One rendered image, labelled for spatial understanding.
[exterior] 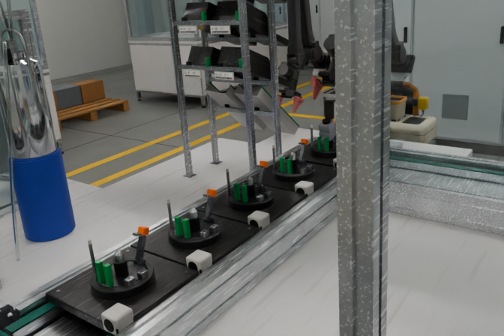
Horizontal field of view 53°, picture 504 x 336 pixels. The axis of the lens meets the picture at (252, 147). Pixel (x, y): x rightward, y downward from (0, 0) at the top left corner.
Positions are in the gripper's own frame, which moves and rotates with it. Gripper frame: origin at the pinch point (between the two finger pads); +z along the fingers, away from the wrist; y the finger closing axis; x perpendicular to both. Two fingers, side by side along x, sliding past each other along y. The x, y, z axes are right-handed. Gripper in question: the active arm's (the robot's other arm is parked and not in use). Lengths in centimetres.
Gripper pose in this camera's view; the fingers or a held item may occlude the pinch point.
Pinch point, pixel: (326, 98)
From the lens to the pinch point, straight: 186.2
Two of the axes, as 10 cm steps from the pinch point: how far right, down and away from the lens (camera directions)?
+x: 4.9, 4.0, 7.7
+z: -3.4, 9.1, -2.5
